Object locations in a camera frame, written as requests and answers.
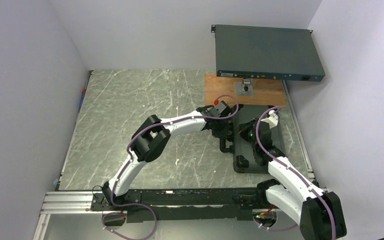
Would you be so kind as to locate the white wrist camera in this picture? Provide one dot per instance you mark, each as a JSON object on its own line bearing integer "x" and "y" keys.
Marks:
{"x": 272, "y": 119}
{"x": 221, "y": 109}

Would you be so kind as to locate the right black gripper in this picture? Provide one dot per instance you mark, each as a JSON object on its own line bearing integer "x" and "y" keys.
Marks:
{"x": 244, "y": 129}

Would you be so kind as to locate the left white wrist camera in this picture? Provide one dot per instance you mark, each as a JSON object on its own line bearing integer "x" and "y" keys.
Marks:
{"x": 221, "y": 109}

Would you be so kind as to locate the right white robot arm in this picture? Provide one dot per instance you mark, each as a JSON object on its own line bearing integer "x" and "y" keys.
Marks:
{"x": 317, "y": 213}

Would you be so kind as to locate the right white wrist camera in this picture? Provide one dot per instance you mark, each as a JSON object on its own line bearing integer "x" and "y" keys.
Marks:
{"x": 272, "y": 119}

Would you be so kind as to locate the dark grey rack server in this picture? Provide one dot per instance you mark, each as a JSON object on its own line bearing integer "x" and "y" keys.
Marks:
{"x": 274, "y": 53}

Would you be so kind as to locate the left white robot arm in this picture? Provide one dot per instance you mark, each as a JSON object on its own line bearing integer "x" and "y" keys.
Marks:
{"x": 151, "y": 138}

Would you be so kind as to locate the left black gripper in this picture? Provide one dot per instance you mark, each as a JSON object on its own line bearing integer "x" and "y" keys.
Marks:
{"x": 224, "y": 135}

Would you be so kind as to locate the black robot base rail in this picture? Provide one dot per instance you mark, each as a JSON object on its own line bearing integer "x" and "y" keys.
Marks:
{"x": 140, "y": 205}

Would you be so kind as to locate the black poker set case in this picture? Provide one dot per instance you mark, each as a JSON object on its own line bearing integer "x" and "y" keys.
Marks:
{"x": 239, "y": 140}

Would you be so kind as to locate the wooden base board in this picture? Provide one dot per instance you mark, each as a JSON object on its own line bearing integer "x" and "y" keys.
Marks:
{"x": 265, "y": 92}

